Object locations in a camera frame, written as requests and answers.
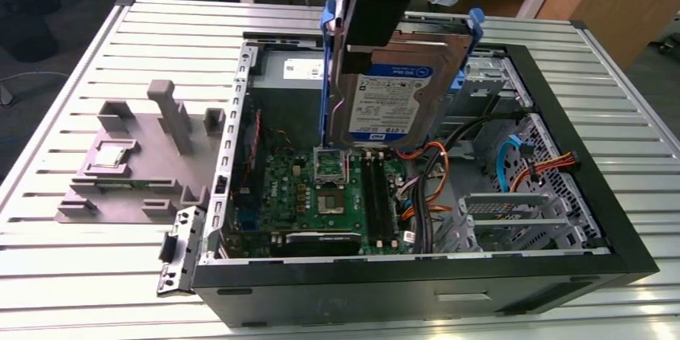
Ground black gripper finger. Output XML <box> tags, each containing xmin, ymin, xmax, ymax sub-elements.
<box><xmin>343</xmin><ymin>45</ymin><xmax>375</xmax><ymax>76</ymax></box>

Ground hard disk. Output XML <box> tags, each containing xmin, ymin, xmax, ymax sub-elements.
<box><xmin>317</xmin><ymin>0</ymin><xmax>488</xmax><ymax>150</ymax></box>

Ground red orange power wire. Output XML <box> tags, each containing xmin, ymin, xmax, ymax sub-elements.
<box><xmin>508</xmin><ymin>150</ymin><xmax>584</xmax><ymax>193</ymax></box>

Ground metal disk bay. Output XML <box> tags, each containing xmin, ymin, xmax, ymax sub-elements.
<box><xmin>448</xmin><ymin>192</ymin><xmax>591</xmax><ymax>253</ymax></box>

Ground grey power supply unit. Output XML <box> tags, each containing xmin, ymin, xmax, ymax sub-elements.
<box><xmin>248</xmin><ymin>49</ymin><xmax>328</xmax><ymax>146</ymax></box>

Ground metal drive cage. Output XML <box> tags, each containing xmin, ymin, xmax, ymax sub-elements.
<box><xmin>440</xmin><ymin>53</ymin><xmax>532</xmax><ymax>142</ymax></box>

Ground metal socket cover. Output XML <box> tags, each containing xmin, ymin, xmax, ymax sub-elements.
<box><xmin>311</xmin><ymin>147</ymin><xmax>352</xmax><ymax>190</ymax></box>

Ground green motherboard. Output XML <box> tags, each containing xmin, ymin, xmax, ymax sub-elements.
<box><xmin>228</xmin><ymin>144</ymin><xmax>421</xmax><ymax>257</ymax></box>

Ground black RAM slot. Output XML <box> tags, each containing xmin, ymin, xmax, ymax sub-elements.
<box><xmin>361</xmin><ymin>151</ymin><xmax>384</xmax><ymax>248</ymax></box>

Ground CPU socket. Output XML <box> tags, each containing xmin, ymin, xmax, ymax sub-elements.
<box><xmin>316</xmin><ymin>190</ymin><xmax>353</xmax><ymax>217</ymax></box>

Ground black graphics card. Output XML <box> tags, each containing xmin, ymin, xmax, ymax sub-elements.
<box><xmin>269</xmin><ymin>231</ymin><xmax>363</xmax><ymax>258</ymax></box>

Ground grey parts rack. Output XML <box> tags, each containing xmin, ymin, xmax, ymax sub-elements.
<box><xmin>55</xmin><ymin>79</ymin><xmax>228</xmax><ymax>224</ymax></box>

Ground wooden cabinet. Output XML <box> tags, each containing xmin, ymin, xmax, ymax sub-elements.
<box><xmin>536</xmin><ymin>0</ymin><xmax>680</xmax><ymax>72</ymax></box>

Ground silver CPU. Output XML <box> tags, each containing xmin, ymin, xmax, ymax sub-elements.
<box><xmin>95</xmin><ymin>144</ymin><xmax>128</xmax><ymax>168</ymax></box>

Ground green RAM stick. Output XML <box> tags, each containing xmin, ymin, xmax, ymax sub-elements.
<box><xmin>95</xmin><ymin>181</ymin><xmax>176</xmax><ymax>190</ymax></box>

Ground chair base with castors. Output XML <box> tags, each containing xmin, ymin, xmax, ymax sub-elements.
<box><xmin>656</xmin><ymin>31</ymin><xmax>680</xmax><ymax>54</ymax></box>

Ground black open PC case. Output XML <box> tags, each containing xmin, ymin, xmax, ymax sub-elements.
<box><xmin>191</xmin><ymin>31</ymin><xmax>661</xmax><ymax>329</ymax></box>

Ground black office chair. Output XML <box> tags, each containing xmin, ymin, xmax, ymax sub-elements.
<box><xmin>0</xmin><ymin>0</ymin><xmax>63</xmax><ymax>62</ymax></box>

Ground orange wire bundle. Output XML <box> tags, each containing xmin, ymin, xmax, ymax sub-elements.
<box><xmin>395</xmin><ymin>143</ymin><xmax>452</xmax><ymax>221</ymax></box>

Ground blue data wire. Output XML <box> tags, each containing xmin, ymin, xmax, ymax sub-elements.
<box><xmin>497</xmin><ymin>132</ymin><xmax>532</xmax><ymax>193</ymax></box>

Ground thick black cables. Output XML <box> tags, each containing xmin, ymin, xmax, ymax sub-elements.
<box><xmin>411</xmin><ymin>111</ymin><xmax>537</xmax><ymax>254</ymax></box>

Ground hinged metal case bracket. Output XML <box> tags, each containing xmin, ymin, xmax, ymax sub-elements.
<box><xmin>156</xmin><ymin>205</ymin><xmax>208</xmax><ymax>297</ymax></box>

